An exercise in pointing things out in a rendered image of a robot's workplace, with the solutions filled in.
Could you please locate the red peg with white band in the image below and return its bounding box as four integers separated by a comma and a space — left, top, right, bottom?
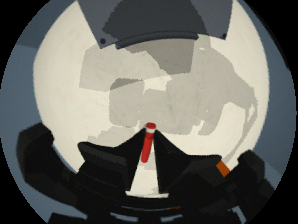
141, 123, 157, 163

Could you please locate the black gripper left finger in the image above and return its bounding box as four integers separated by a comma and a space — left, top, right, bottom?
77, 128, 146, 192

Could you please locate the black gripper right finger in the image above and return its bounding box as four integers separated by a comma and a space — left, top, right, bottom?
153, 129, 222, 194

